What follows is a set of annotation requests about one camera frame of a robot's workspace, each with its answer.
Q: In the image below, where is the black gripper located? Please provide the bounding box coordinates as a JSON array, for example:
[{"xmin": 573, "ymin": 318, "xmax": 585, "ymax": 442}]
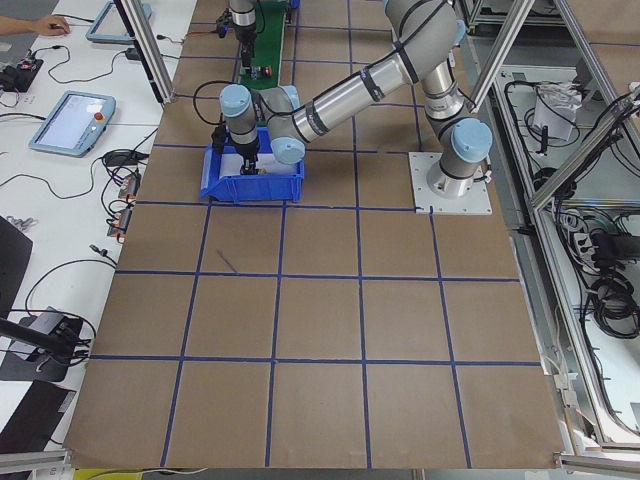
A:
[
  {"xmin": 234, "ymin": 139, "xmax": 260, "ymax": 175},
  {"xmin": 237, "ymin": 30, "xmax": 256, "ymax": 78}
]

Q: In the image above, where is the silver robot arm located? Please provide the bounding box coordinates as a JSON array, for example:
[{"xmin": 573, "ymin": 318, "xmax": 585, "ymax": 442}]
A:
[
  {"xmin": 228, "ymin": 0, "xmax": 257, "ymax": 72},
  {"xmin": 220, "ymin": 1, "xmax": 493, "ymax": 182}
]

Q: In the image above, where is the person hand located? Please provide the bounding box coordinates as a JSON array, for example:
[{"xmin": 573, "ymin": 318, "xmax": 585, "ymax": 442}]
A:
[{"xmin": 33, "ymin": 15, "xmax": 71, "ymax": 36}]

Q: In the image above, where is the white foam pad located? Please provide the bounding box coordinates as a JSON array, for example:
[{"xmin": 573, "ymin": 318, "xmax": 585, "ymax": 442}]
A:
[{"xmin": 219, "ymin": 153, "xmax": 301, "ymax": 178}]

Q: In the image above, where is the near blue plastic bin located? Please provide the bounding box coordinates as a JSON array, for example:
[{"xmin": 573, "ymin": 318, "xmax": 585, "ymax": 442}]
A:
[{"xmin": 200, "ymin": 127, "xmax": 305, "ymax": 204}]

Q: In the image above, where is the green conveyor belt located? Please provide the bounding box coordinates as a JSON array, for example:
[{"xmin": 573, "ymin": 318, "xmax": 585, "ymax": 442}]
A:
[{"xmin": 238, "ymin": 1, "xmax": 299, "ymax": 90}]

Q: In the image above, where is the black power adapter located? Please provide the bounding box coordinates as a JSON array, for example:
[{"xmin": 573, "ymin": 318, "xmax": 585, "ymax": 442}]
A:
[{"xmin": 125, "ymin": 47, "xmax": 141, "ymax": 61}]

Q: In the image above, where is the far teach pendant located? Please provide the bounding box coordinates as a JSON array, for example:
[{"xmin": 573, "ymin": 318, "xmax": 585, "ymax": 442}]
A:
[{"xmin": 85, "ymin": 1, "xmax": 133, "ymax": 46}]

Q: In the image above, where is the teach pendant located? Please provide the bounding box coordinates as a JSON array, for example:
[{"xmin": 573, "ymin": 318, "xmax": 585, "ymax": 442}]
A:
[
  {"xmin": 85, "ymin": 1, "xmax": 133, "ymax": 46},
  {"xmin": 28, "ymin": 90, "xmax": 116, "ymax": 157}
]

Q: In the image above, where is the near teach pendant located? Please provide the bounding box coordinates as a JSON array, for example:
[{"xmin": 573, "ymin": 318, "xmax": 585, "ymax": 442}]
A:
[{"xmin": 28, "ymin": 90, "xmax": 116, "ymax": 157}]

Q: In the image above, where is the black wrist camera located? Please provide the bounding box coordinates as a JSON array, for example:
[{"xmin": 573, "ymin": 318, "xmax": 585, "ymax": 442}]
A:
[{"xmin": 215, "ymin": 13, "xmax": 231, "ymax": 39}]

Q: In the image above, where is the aluminium frame post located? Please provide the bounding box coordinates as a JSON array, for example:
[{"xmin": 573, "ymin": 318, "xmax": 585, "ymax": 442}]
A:
[{"xmin": 114, "ymin": 0, "xmax": 175, "ymax": 105}]

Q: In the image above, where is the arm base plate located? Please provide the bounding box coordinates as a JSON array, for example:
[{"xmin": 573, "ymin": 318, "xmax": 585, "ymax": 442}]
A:
[{"xmin": 408, "ymin": 152, "xmax": 493, "ymax": 216}]

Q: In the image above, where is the black coiled cable bundle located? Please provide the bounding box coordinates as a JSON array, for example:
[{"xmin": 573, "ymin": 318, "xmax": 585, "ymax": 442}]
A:
[{"xmin": 579, "ymin": 274, "xmax": 640, "ymax": 341}]

